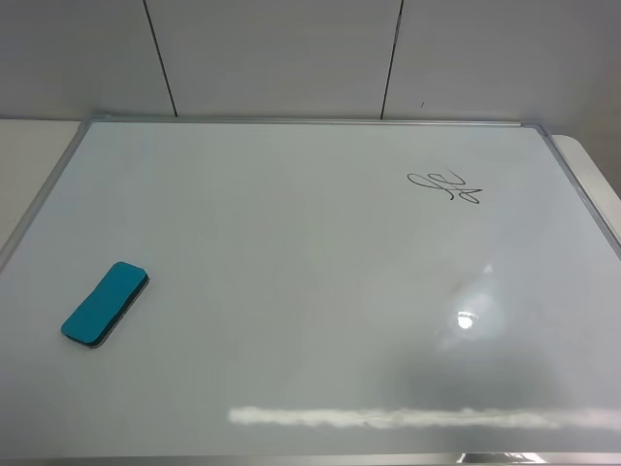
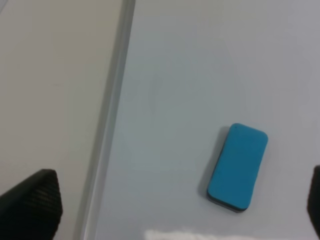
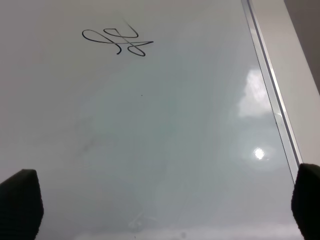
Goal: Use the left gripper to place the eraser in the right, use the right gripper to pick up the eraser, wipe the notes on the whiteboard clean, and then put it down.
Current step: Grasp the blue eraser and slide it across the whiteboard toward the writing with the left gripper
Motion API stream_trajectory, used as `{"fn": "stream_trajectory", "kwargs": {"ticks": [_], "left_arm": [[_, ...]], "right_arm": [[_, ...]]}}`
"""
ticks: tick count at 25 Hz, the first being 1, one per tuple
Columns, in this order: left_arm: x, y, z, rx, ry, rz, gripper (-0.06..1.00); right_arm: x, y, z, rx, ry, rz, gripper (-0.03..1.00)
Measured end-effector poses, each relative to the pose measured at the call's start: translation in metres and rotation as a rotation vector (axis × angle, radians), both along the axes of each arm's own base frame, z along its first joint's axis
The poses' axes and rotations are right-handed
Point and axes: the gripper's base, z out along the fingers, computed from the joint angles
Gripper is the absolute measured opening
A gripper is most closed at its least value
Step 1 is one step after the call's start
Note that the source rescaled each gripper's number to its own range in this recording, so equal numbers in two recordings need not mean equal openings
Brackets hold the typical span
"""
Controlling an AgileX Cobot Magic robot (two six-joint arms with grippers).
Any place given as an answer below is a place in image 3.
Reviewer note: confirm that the white whiteboard with aluminium frame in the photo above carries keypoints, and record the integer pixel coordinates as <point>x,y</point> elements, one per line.
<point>145,120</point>

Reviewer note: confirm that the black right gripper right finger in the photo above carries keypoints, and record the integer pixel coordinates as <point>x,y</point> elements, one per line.
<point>305,202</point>

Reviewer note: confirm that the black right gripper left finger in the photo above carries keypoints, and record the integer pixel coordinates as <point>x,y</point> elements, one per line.
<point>21,206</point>

